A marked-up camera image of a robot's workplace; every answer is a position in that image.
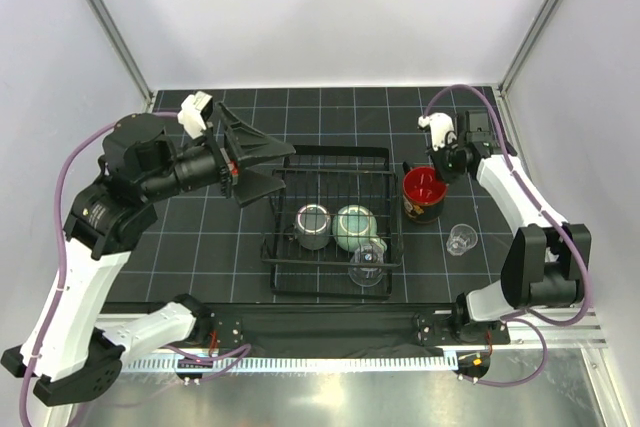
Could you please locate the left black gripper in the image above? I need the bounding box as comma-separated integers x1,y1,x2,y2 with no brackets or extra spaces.
139,103,294,207

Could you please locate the black red skull mug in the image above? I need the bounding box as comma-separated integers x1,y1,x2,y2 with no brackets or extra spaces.
402,162,448,224

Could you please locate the small clear glass cup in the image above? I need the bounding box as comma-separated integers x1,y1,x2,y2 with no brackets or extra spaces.
446,224,478,256

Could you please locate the dark green ceramic mug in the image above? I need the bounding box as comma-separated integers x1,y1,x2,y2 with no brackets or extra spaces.
287,204,332,251

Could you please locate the teal speckled ceramic mug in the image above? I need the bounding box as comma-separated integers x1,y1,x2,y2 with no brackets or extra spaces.
332,204,387,253

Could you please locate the large clear plastic cup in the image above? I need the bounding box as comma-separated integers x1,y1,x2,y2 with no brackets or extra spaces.
348,242,384,288

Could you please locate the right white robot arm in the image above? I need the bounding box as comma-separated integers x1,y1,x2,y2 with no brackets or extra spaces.
419,111,592,343

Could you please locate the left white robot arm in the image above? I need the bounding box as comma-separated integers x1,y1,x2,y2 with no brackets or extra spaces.
1,98,295,407

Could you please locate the black grid table mat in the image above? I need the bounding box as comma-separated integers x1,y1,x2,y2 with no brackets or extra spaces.
108,86,511,303

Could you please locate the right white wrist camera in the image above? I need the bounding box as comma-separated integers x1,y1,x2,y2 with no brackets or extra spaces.
418,112,457,152

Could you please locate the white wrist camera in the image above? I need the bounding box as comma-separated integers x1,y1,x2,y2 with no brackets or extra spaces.
177,91,213,139
418,112,457,152

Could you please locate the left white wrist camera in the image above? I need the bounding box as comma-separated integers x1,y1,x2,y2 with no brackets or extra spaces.
177,91,213,139

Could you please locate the black wire dish rack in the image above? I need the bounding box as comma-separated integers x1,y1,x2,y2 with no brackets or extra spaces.
261,145,403,301

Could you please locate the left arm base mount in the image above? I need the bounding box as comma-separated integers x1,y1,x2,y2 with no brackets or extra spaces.
166,294,252,386

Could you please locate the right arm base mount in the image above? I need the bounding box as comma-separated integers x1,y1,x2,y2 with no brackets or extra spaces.
413,311,511,379

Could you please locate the aluminium front rail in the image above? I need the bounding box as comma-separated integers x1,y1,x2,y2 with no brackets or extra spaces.
94,308,609,356

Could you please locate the white slotted cable duct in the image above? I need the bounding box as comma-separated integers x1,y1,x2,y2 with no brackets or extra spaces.
122,351,458,375

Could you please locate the left aluminium frame post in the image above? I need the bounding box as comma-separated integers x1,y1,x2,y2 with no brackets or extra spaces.
85,0,154,107

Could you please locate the aluminium frame post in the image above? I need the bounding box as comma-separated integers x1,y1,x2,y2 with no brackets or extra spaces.
499,0,563,95
85,0,154,107

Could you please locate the right aluminium frame post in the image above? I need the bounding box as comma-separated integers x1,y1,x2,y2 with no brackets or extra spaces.
499,0,563,95

